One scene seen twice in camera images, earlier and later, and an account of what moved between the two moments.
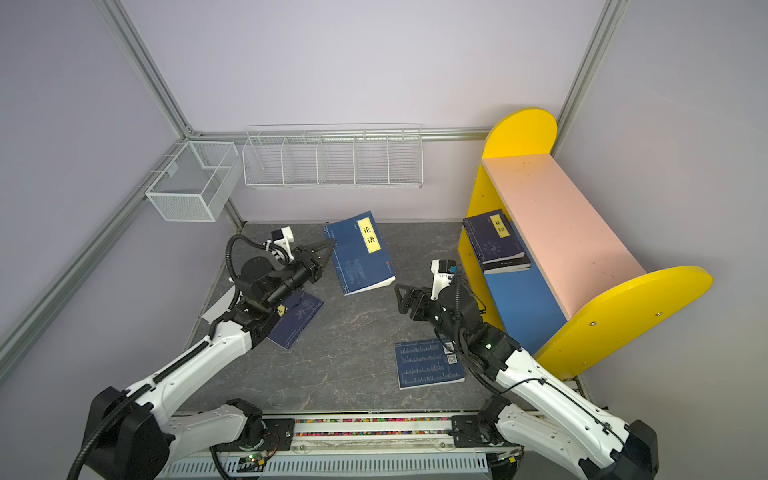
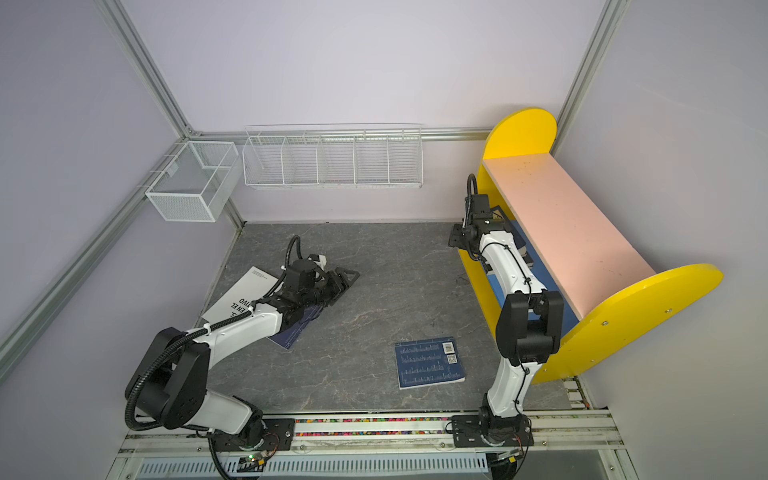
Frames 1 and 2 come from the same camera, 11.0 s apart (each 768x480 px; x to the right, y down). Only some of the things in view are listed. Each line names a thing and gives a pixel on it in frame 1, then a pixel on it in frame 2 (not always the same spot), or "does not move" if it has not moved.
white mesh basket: (196, 183) does not move
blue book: (360, 259) → (536, 259)
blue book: (423, 364) does not move
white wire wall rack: (333, 156) does not move
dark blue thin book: (298, 315) does not move
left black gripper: (315, 266) → (339, 288)
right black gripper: (415, 300) → (455, 241)
